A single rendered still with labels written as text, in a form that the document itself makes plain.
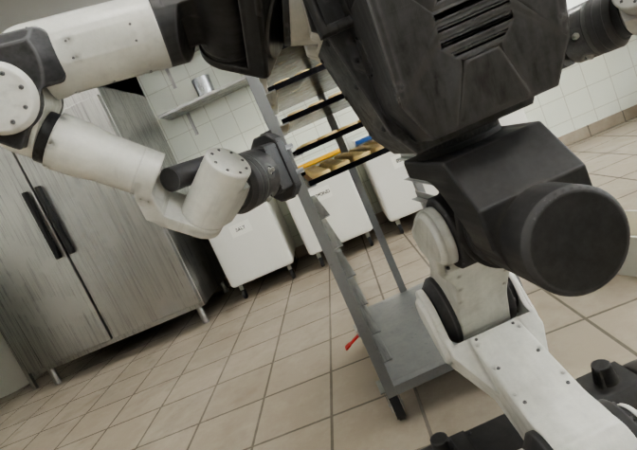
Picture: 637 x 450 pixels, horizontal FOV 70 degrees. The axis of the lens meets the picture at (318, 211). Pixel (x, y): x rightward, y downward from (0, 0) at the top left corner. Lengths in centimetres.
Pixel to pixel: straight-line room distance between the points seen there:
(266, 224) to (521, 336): 262
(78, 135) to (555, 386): 78
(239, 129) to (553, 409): 349
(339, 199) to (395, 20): 285
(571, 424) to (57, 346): 347
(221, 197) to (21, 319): 337
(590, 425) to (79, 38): 83
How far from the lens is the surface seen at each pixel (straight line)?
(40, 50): 60
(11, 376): 469
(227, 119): 401
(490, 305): 94
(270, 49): 61
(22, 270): 379
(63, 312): 373
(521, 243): 49
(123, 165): 61
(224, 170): 60
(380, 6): 48
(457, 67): 51
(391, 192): 332
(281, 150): 79
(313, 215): 122
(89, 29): 61
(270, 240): 338
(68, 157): 62
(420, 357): 149
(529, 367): 89
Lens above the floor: 87
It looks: 8 degrees down
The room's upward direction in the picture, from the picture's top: 24 degrees counter-clockwise
